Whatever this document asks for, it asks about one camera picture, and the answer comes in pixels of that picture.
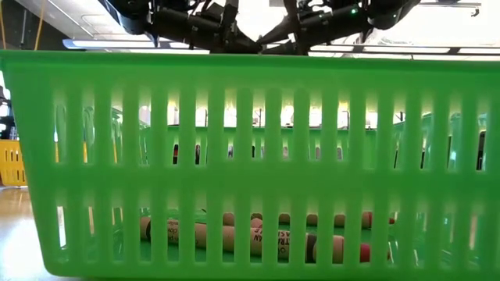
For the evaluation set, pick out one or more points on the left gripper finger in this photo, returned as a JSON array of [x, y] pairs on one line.
[[234, 43]]

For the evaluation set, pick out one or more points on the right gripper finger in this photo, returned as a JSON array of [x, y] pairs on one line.
[[285, 43]]

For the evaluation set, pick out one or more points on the green plastic basket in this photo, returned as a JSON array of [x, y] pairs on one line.
[[250, 183]]

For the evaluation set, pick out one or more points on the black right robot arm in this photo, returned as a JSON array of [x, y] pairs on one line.
[[390, 13]]

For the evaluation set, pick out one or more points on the long ceiling light bar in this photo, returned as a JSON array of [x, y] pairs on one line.
[[117, 43]]

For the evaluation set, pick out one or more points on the yellow plastic basket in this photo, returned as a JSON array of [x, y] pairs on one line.
[[11, 164]]

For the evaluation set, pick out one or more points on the ceiling rail fixture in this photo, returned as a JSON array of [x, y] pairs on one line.
[[449, 4]]

